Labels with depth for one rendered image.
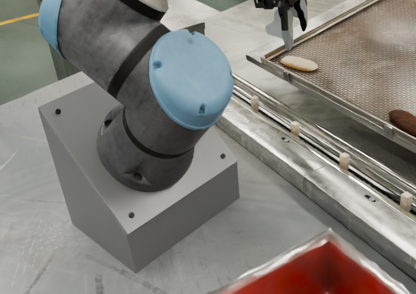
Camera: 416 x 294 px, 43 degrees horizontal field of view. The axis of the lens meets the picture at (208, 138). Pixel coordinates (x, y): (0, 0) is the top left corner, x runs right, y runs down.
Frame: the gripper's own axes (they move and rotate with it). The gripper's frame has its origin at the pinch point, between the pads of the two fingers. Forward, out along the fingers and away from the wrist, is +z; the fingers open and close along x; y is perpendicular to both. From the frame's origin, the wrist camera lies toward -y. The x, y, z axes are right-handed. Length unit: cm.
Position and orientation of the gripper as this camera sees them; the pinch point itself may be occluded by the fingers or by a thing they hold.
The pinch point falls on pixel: (298, 36)
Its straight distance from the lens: 121.1
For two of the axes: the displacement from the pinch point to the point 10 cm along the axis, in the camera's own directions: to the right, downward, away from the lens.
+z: 2.5, 7.7, 5.9
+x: -4.9, 6.2, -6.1
